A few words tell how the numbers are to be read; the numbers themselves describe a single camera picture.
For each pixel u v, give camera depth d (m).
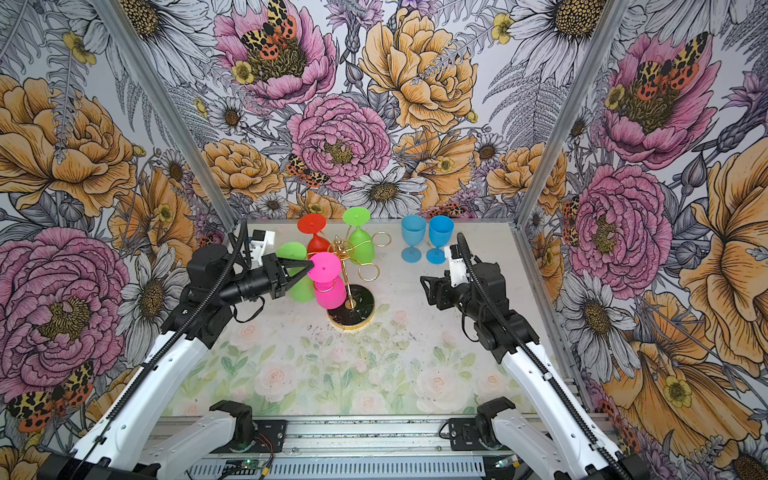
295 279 0.64
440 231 0.99
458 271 0.65
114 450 0.38
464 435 0.74
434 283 0.66
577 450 0.40
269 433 0.75
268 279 0.60
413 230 0.99
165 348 0.46
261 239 0.65
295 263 0.66
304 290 0.79
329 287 0.67
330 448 0.73
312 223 0.79
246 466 0.70
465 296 0.63
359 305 0.96
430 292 0.67
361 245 0.76
